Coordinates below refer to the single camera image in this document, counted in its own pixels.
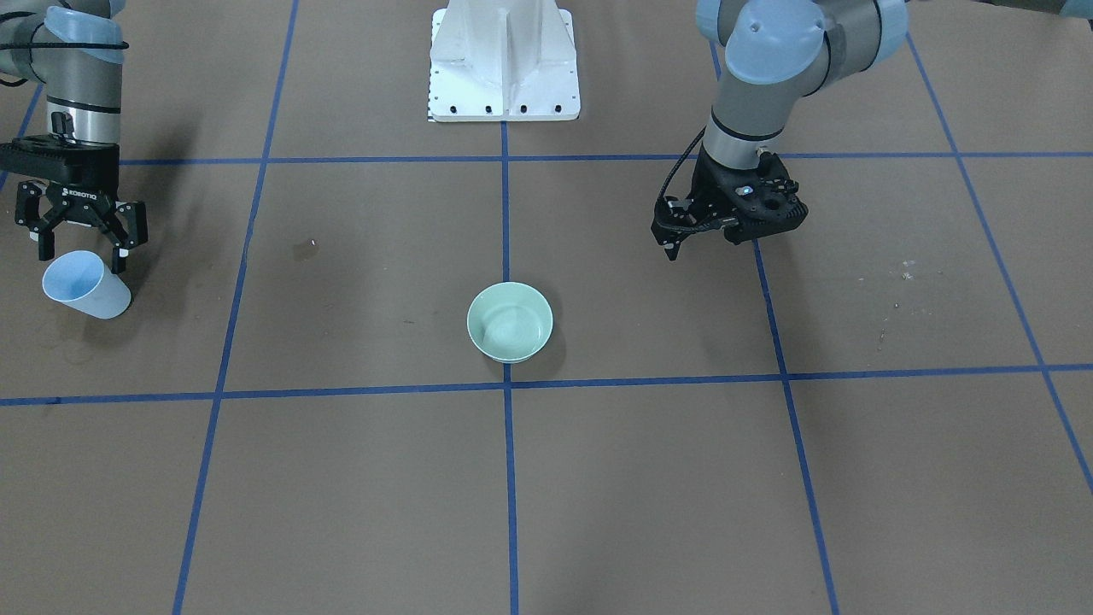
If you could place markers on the wrist black camera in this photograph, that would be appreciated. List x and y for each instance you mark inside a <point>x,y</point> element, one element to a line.
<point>73,164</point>
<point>765,201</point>

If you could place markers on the light blue cup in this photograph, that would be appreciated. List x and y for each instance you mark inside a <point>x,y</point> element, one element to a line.
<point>83,281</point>

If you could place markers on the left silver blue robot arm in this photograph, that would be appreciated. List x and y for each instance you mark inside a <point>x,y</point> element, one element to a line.
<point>775,53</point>

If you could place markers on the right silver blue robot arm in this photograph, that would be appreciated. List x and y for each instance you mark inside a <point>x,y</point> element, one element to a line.
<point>75,51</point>

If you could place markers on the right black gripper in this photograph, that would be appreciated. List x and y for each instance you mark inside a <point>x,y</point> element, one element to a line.
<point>75,203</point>

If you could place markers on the light green bowl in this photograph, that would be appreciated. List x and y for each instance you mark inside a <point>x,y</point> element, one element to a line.
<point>510,322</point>

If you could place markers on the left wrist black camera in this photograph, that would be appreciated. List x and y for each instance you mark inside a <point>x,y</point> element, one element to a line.
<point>765,201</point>

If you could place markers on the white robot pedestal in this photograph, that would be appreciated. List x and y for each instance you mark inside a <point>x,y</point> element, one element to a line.
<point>503,61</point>

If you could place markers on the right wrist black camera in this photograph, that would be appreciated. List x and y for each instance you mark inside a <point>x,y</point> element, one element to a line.
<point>73,164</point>

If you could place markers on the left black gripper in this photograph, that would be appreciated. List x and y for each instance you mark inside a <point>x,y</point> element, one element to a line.
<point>708,184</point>

